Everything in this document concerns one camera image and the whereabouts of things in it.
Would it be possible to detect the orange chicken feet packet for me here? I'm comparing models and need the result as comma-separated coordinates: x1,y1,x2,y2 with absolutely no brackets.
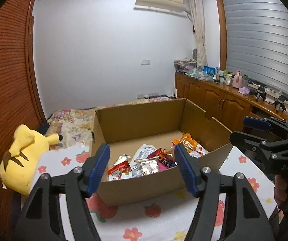
172,133,209,158

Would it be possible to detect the red white snack packet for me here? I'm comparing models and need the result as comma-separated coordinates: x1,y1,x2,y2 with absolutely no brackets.
108,160,132,181

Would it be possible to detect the silver printed snack packet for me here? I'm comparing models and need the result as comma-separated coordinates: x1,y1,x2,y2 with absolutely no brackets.
132,144,157,162

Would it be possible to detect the small white candy packet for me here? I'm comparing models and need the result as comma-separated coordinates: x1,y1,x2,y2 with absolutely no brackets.
114,154,131,166

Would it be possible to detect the clear gold biscuit packet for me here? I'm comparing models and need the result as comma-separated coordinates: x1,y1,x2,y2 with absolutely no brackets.
132,157,160,178

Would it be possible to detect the spare black gripper near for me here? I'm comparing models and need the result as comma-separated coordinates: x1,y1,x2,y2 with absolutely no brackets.
274,95,286,113

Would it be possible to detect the spare black gripper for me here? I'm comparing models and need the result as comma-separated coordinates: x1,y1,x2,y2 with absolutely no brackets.
274,95,286,113
254,86,266,101

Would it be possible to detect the spare black gripper far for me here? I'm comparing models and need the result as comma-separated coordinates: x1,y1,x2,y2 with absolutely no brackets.
254,86,266,101

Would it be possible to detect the wooden cabinet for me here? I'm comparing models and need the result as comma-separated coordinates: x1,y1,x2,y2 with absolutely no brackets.
175,72,288,131

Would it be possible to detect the purple cloth on cabinet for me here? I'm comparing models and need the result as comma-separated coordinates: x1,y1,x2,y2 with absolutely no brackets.
238,87,250,95

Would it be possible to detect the pink kettle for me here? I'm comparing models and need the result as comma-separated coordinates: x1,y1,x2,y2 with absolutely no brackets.
232,70,243,89

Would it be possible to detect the floral quilt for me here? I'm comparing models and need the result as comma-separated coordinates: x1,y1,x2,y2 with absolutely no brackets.
37,96,172,151

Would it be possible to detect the white strawberry flower blanket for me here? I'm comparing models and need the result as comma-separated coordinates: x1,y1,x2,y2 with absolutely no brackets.
33,146,276,240

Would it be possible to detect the brown cardboard box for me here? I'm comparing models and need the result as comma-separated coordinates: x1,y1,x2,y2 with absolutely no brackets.
90,99,232,206

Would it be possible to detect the blue box on cabinet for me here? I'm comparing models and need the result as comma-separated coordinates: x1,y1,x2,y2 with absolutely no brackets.
203,66,216,77

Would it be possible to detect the yellow plush toy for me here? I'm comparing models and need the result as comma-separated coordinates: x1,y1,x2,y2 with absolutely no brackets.
0,125,62,196

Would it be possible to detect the grey window blind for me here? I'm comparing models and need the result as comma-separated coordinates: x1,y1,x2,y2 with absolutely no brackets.
223,0,288,94

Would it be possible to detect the folded floral cloth pile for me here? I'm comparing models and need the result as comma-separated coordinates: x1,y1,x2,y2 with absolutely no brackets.
174,59,197,72

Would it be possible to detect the brown louvered wardrobe door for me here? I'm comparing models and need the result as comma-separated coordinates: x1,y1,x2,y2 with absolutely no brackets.
0,0,45,240

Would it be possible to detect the beige curtain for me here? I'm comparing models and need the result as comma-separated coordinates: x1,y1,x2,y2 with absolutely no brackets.
188,0,207,68

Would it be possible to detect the white wall switch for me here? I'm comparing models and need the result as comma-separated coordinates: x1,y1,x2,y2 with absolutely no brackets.
141,59,151,65

